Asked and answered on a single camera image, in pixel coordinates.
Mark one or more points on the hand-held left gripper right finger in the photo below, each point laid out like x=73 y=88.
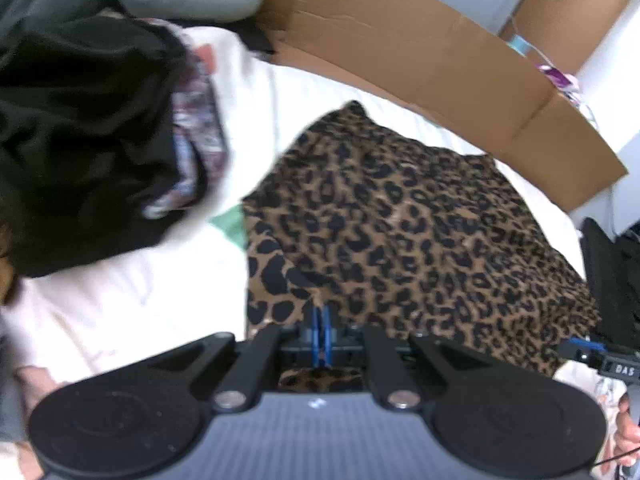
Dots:
x=327 y=335

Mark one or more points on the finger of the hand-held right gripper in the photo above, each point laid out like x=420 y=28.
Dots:
x=580 y=350

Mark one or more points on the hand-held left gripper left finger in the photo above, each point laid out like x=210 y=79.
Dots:
x=314 y=335

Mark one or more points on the leopard print skirt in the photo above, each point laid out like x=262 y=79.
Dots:
x=400 y=235

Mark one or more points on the folded black clothes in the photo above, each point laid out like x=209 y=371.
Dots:
x=610 y=280

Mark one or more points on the person's right hand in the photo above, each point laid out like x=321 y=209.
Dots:
x=627 y=430

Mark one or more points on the cream bear print blanket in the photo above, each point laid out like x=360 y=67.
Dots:
x=125 y=300

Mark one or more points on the paisley cloth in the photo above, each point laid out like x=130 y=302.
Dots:
x=200 y=125

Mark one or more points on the purple white plastic bag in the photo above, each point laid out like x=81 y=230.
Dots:
x=565 y=85

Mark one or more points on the brown cardboard sheet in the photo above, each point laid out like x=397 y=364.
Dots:
x=400 y=45

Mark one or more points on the grey-blue cloth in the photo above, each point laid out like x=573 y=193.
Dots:
x=12 y=390

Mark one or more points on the black garment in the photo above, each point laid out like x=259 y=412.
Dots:
x=75 y=135

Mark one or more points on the tall cardboard box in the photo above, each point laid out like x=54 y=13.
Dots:
x=575 y=20

